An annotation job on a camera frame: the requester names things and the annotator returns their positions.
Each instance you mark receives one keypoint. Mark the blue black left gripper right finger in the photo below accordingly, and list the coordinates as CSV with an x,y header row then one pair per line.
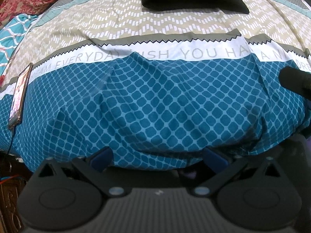
x,y
226,167

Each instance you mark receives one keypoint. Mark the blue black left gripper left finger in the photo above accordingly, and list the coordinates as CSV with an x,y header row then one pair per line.
x,y
81,177

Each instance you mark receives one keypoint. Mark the smartphone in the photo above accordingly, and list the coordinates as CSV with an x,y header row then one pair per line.
x,y
16,108

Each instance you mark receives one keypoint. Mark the patterned bedsheet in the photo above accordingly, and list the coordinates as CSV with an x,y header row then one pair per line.
x,y
157,87

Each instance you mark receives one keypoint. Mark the teal lattice pillow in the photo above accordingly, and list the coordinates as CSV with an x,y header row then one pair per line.
x,y
12,34

